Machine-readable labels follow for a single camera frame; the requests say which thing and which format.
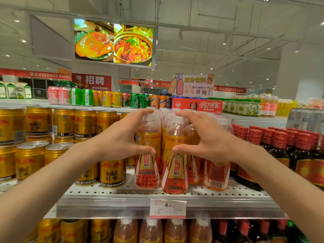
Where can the dark bottle with red neck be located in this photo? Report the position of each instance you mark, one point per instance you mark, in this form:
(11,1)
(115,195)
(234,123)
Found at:
(220,231)
(240,231)
(262,231)
(278,231)

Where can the person's left thumb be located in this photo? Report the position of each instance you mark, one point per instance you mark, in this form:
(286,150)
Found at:
(144,150)

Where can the peach drink bottle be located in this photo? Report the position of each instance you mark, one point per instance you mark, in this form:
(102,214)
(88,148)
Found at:
(265,106)
(273,106)

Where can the long red wall banner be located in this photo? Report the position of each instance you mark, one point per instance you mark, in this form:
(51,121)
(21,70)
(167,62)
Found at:
(35,74)

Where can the gold energy drink can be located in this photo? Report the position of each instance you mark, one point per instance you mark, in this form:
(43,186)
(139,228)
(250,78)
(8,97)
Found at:
(74,231)
(101,231)
(49,231)

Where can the orange drink can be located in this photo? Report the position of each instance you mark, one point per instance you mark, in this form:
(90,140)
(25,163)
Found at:
(154,101)
(163,101)

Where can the white paper price tag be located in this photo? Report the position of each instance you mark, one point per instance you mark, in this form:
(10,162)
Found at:
(168,208)

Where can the ceiling track spotlight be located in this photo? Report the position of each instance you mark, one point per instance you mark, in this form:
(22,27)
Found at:
(180,34)
(225,39)

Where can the red cola carton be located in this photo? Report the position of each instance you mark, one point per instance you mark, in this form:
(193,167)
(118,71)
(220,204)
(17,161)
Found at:
(197,106)

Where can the person's right hand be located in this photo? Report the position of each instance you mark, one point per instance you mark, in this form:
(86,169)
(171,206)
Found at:
(217,146)

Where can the hanging food display screen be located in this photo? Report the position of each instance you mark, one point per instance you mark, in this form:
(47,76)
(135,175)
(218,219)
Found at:
(114,42)

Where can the person's right thumb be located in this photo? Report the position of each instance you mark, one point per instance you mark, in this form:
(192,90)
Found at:
(184,150)

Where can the yellow drink can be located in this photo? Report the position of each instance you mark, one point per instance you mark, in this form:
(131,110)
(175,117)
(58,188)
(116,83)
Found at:
(117,99)
(97,98)
(107,98)

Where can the person's left hand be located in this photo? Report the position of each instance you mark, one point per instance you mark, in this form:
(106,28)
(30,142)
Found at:
(116,141)

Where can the white and green package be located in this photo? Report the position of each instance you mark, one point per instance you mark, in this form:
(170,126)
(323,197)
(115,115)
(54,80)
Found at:
(20,91)
(28,92)
(2,91)
(11,91)

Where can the silver drink can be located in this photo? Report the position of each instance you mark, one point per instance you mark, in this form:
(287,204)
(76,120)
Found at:
(296,120)
(316,121)

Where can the green glass bottle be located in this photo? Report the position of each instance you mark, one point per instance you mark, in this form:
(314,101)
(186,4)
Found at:
(296,234)

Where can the row of yellow drink bottles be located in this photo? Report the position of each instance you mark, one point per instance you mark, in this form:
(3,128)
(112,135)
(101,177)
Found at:
(287,106)

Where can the cartoon bottle shelf sign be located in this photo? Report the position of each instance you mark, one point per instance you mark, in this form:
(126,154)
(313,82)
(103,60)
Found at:
(192,86)

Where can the group of dark sauce bottles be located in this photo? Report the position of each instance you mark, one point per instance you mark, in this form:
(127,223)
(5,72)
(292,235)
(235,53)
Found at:
(279,149)

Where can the red drink can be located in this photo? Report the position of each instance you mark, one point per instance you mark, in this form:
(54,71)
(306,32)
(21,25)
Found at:
(125,100)

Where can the white perforated metal shelf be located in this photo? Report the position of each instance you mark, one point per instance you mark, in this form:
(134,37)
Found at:
(126,203)

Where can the red sign with chef figure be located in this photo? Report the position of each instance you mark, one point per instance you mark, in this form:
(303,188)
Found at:
(95,82)

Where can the group of orange drink bottles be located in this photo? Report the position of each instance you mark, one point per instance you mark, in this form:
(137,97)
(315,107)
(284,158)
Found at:
(216,174)

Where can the person's right forearm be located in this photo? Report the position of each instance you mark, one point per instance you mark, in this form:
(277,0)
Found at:
(286,189)

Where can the green and white drink can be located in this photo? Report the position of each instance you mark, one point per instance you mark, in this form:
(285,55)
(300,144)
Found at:
(76,96)
(87,97)

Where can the stack of gold cans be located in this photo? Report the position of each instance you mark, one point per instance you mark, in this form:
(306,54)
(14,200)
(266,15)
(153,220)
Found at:
(63,121)

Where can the row of pale green-lidded bottles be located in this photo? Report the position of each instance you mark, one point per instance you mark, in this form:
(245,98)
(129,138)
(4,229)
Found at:
(243,108)

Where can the dark green drink can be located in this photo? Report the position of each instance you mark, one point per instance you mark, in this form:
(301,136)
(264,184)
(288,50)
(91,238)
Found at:
(144,100)
(134,100)

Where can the orange energy drink bottle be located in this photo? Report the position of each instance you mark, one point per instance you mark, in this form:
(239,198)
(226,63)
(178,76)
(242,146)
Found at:
(175,231)
(174,175)
(125,231)
(201,231)
(150,231)
(147,173)

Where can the red wall banner white letters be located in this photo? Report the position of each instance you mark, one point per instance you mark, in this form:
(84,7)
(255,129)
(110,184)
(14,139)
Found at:
(229,89)

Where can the pink drink can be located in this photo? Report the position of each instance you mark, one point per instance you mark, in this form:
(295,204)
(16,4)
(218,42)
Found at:
(64,95)
(53,95)

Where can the person's left forearm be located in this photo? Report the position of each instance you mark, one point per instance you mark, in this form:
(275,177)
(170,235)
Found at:
(45,189)

